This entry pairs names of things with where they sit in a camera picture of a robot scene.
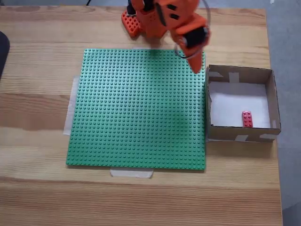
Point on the red lego block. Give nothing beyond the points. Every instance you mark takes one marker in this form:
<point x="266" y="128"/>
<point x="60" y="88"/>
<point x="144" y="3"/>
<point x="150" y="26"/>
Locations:
<point x="247" y="118"/>

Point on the white paper box lining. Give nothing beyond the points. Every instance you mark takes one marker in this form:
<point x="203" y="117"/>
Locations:
<point x="230" y="106"/>

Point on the cardboard box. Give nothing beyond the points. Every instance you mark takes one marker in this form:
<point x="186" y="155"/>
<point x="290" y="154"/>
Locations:
<point x="244" y="135"/>

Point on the green lego baseplate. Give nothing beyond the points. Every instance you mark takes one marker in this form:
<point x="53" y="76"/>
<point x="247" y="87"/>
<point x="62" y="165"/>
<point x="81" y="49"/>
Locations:
<point x="117" y="117"/>

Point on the translucent masking tape strip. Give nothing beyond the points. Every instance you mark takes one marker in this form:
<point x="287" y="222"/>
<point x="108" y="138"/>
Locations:
<point x="131" y="173"/>
<point x="141" y="48"/>
<point x="70" y="106"/>

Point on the black rounded object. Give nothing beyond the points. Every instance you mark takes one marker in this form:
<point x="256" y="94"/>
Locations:
<point x="3" y="54"/>

